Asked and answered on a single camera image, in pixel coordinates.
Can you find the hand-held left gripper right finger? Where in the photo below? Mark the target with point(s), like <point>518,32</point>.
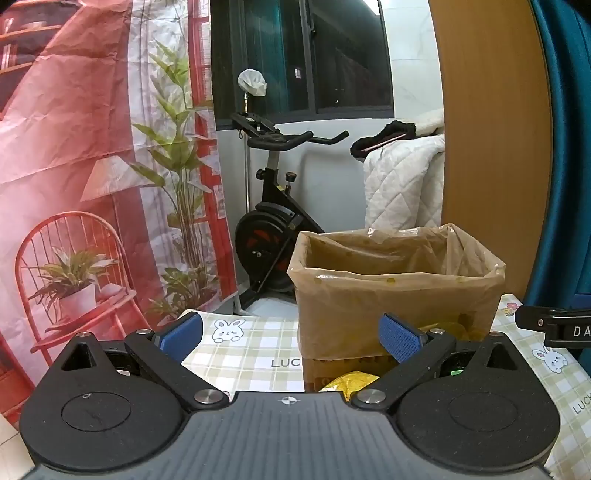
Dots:
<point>399,339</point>

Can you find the dark window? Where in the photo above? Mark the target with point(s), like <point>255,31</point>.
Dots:
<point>277,55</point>

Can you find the white quilted blanket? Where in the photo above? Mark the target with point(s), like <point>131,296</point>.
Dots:
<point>397,184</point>

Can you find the brown cardboard box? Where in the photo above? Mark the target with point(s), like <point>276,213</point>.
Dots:
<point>318,369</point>

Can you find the black exercise bike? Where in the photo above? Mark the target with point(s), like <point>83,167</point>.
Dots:
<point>263,230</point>

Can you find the yellow snack packet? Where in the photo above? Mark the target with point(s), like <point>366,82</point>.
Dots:
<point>351,381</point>

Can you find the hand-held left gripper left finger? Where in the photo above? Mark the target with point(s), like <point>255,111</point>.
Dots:
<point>182,334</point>

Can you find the black garment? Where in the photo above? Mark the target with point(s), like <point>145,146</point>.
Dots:
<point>369,144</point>

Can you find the red printed backdrop cloth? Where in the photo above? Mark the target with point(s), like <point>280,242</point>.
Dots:
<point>69,138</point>

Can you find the checked rabbit tablecloth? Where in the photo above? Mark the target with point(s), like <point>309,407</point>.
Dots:
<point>258,341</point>

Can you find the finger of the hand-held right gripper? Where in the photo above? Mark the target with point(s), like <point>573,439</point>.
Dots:
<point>528,317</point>

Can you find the wooden board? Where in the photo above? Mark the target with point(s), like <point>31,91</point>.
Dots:
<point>489,138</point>

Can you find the translucent plastic bag liner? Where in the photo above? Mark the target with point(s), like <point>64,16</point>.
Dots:
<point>369,300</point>

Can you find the white cloth cap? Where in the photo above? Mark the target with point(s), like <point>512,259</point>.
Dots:
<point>252,82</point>

